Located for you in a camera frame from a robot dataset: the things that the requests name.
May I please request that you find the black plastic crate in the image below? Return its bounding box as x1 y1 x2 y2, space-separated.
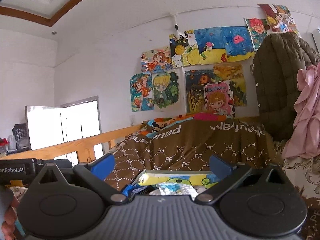
12 124 30 151

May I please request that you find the orange-haired girl drawing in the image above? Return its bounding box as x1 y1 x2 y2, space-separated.
130 73 154 112

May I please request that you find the blond boy drawing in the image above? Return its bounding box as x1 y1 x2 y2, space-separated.
152 70 181 112

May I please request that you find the person's left hand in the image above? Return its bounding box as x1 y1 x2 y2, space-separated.
1 186 20 239

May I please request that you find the blue sea jellyfish painting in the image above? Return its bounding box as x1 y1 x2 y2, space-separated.
194 26 254 65

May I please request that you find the pink cartoon girl drawing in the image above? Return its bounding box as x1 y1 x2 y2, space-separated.
203 80 235 117

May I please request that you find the starry night style painting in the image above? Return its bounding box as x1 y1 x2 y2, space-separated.
184 63 247 116

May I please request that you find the grey tray with cartoon picture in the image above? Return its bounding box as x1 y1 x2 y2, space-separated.
130 170 219 197

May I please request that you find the blue yellow sock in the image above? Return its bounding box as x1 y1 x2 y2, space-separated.
122 184 141 197

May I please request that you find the olive quilted jacket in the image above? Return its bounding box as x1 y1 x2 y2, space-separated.
252 32 319 141

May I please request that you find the pink shirt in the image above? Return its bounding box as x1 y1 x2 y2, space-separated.
282 65 319 159

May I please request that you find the floral white bed sheet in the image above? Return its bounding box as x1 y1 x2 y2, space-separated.
272 139 320 238

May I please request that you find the wooden bed rail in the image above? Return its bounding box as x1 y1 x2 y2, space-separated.
1 124 145 163

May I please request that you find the red-haired child drawing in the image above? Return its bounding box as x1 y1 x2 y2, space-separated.
245 18 270 51

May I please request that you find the brown patterned colourful blanket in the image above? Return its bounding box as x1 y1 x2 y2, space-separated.
104 113 283 191

